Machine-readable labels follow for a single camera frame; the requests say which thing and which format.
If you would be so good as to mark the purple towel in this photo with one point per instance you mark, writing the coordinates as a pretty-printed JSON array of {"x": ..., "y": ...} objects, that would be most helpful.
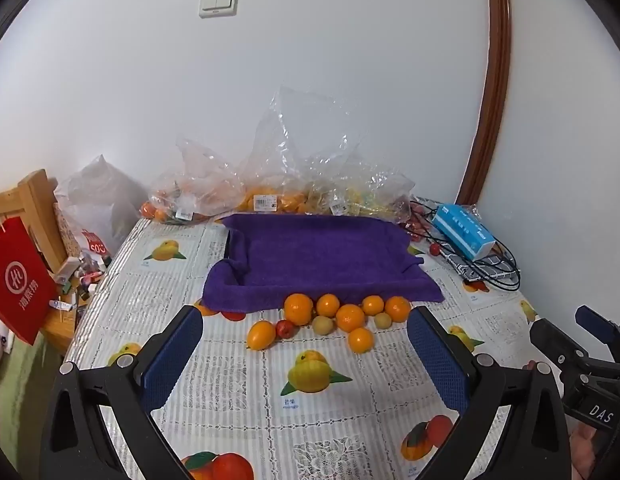
[{"x": 315, "y": 260}]

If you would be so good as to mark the clear bag of red fruit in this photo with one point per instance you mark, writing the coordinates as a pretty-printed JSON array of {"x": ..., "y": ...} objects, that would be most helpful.
[{"x": 414, "y": 225}]

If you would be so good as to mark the small red fruit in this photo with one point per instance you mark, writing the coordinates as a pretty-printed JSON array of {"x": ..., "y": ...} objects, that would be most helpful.
[
  {"x": 433, "y": 248},
  {"x": 285, "y": 329}
]

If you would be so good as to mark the small tan round fruit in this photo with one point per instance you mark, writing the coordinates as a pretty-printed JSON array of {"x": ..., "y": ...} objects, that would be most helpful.
[
  {"x": 323, "y": 324},
  {"x": 382, "y": 320}
]

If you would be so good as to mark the wooden chair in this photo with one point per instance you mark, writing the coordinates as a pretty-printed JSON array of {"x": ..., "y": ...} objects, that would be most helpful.
[{"x": 37, "y": 200}]

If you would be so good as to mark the white light switch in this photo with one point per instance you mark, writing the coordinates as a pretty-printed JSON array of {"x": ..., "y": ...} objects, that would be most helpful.
[{"x": 218, "y": 2}]

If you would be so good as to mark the wooden side table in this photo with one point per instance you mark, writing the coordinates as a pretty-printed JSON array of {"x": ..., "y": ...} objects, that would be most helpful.
[{"x": 60, "y": 332}]

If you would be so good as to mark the red and white package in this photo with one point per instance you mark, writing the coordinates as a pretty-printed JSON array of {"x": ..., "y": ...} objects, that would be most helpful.
[{"x": 92, "y": 245}]

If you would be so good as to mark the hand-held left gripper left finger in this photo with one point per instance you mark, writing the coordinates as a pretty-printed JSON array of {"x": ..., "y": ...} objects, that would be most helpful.
[{"x": 172, "y": 360}]

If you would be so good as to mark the clear bag of yellow fruit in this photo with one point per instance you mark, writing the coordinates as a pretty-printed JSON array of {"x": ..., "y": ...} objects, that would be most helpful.
[{"x": 355, "y": 200}]

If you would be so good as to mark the brown wooden door frame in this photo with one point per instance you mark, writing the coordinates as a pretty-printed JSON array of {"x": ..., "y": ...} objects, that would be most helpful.
[{"x": 497, "y": 85}]

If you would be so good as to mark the clear bag of mandarins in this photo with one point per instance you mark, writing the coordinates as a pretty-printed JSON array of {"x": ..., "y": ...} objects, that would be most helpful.
[{"x": 275, "y": 200}]

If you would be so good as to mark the red paper bag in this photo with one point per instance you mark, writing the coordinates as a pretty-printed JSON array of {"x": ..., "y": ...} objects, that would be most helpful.
[{"x": 20, "y": 285}]

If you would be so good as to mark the pile of small items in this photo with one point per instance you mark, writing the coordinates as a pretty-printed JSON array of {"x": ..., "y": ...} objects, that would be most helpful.
[{"x": 70, "y": 270}]

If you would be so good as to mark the checkered cloth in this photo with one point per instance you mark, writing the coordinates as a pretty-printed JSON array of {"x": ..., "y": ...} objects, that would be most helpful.
[{"x": 482, "y": 270}]

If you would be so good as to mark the oval orange mandarin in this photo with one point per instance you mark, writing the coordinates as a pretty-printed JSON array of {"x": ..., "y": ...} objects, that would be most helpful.
[{"x": 261, "y": 335}]

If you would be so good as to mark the white plastic bag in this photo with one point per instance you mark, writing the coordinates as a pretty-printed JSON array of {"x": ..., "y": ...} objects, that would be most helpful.
[{"x": 102, "y": 195}]

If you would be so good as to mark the person's right hand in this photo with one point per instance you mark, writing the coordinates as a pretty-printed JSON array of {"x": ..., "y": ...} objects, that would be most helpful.
[{"x": 583, "y": 452}]

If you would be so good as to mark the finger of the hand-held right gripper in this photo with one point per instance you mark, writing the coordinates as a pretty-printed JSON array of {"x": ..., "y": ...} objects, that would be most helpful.
[
  {"x": 554, "y": 340},
  {"x": 602, "y": 325}
]

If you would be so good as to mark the blue tissue box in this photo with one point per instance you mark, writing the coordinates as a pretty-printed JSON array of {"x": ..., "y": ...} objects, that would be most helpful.
[{"x": 462, "y": 230}]

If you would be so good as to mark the large orange mandarin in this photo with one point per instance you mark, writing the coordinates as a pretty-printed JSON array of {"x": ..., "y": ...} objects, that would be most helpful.
[{"x": 298, "y": 308}]

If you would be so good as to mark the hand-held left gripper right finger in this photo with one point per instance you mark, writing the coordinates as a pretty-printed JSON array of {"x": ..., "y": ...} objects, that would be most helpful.
[{"x": 437, "y": 360}]

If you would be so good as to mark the clear bag of orange fruit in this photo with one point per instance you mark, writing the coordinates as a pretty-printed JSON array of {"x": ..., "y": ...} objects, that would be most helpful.
[{"x": 190, "y": 195}]

